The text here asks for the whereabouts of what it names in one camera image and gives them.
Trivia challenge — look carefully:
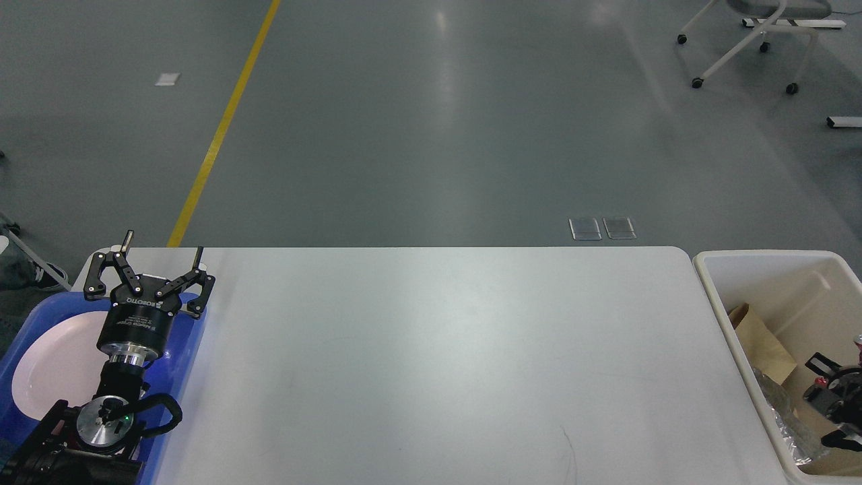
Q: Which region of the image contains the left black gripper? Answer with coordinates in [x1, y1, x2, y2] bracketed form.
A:
[84, 230, 216, 364]

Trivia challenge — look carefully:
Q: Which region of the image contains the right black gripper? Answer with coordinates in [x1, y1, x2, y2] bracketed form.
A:
[805, 352, 861, 452]

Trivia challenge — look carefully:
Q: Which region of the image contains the aluminium foil tray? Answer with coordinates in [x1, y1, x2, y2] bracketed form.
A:
[752, 368, 829, 466]

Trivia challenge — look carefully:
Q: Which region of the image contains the brown paper bag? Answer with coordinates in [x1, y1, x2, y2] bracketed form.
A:
[729, 303, 797, 385]

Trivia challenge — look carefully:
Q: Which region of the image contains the pink plate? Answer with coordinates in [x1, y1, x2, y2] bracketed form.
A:
[11, 311, 108, 420]

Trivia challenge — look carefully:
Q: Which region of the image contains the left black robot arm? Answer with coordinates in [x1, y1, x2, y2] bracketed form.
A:
[2, 231, 216, 484]

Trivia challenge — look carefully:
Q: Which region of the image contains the white plastic bin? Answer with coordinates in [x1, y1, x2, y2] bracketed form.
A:
[693, 251, 861, 484]

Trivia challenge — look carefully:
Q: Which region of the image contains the person's shoe and leg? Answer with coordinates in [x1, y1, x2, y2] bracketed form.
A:
[1, 223, 68, 292]

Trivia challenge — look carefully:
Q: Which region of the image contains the right floor socket plate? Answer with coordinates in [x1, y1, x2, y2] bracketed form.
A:
[603, 217, 637, 240]

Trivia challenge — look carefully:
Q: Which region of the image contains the floor socket plate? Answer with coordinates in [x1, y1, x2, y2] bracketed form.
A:
[569, 217, 603, 240]
[603, 217, 637, 240]

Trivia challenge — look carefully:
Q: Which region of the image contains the white floor bar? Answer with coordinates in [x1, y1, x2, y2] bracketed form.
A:
[827, 116, 862, 129]

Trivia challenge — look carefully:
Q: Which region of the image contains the left floor socket plate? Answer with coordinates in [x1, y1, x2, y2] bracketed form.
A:
[569, 217, 603, 240]

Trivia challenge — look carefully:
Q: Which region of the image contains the white bar behind chair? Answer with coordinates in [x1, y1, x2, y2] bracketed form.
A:
[741, 18, 847, 30]

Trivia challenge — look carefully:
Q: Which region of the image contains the white office chair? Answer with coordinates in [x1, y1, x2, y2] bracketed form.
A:
[690, 1, 832, 96]

